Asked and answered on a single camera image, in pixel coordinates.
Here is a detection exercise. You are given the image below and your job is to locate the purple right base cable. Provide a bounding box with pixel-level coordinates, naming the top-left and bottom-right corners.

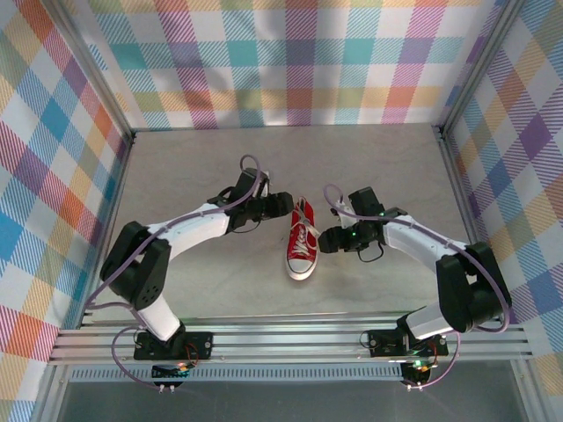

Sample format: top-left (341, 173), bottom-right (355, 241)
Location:
top-left (408, 331), bottom-right (461, 390)

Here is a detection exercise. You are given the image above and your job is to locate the right controller circuit board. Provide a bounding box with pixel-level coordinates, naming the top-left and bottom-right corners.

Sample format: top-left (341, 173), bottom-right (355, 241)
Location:
top-left (400, 359), bottom-right (435, 386)

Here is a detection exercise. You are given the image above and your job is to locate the aluminium frame post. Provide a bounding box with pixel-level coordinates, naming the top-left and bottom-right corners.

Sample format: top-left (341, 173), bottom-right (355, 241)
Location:
top-left (41, 0), bottom-right (135, 146)
top-left (433, 0), bottom-right (527, 140)

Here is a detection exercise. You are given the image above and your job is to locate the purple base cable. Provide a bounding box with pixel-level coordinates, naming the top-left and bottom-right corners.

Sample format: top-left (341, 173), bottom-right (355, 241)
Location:
top-left (408, 331), bottom-right (461, 390)
top-left (112, 325), bottom-right (162, 389)

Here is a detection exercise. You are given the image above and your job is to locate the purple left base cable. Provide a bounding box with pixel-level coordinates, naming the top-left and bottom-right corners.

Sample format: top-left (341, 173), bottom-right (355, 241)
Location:
top-left (112, 325), bottom-right (162, 389)

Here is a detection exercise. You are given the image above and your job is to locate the controller circuit board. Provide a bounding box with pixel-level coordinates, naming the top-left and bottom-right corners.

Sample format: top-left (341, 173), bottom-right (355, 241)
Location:
top-left (400, 359), bottom-right (435, 386)
top-left (151, 360), bottom-right (194, 382)

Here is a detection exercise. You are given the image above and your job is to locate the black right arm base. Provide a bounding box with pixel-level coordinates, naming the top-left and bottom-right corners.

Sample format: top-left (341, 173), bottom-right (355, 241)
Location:
top-left (360, 327), bottom-right (450, 360)

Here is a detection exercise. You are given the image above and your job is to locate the aluminium mounting rail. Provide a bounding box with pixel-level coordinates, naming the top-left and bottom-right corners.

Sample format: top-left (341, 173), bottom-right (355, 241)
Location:
top-left (48, 312), bottom-right (536, 366)

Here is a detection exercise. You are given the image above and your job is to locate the red canvas sneaker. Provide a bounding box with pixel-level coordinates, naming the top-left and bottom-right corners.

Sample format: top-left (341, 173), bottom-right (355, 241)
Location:
top-left (285, 197), bottom-right (320, 281)

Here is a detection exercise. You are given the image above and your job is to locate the left controller circuit board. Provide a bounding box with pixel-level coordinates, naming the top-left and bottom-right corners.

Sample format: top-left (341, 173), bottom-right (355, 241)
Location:
top-left (151, 360), bottom-right (194, 382)

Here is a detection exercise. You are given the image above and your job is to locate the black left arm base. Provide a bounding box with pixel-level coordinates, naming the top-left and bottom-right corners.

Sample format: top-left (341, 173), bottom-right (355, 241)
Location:
top-left (134, 329), bottom-right (215, 361)

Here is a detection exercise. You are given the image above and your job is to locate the slotted grey cable duct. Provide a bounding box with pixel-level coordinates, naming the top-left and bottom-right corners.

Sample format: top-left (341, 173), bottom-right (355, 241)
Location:
top-left (69, 367), bottom-right (406, 382)

